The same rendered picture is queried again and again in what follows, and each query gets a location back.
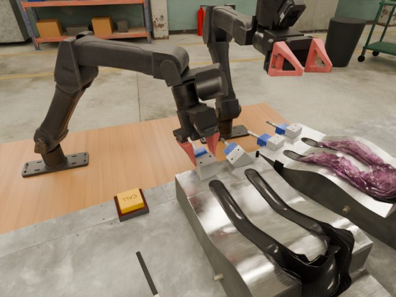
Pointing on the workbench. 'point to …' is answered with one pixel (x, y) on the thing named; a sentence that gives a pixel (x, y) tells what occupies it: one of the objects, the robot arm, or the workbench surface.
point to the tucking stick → (147, 274)
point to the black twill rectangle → (278, 167)
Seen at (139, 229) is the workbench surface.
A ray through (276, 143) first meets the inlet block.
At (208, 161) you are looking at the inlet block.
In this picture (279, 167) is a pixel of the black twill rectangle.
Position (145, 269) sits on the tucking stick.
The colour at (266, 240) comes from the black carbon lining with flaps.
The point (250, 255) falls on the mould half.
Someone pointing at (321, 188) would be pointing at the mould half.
